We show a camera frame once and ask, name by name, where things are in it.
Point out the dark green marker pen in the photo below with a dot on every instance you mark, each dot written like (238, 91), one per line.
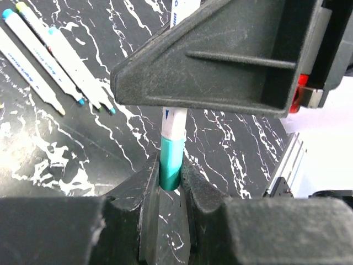
(78, 71)

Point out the teal pen cap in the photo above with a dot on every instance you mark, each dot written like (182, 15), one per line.
(171, 158)

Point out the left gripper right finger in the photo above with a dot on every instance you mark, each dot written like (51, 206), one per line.
(266, 230)

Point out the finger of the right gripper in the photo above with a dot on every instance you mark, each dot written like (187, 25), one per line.
(233, 56)

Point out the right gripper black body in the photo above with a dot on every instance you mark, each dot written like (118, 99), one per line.
(328, 58)

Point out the aluminium rail frame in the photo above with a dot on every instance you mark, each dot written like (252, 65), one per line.
(287, 175)

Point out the light blue marker pen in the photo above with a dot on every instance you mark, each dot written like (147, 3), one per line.
(28, 38)

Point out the light green marker pen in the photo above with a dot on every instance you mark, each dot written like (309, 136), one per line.
(40, 30)

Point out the pink marker pen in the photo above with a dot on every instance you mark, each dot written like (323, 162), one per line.
(28, 72)

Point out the teal marker pen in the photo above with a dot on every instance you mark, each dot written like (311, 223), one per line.
(174, 119)

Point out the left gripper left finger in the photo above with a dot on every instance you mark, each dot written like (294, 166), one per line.
(119, 227)

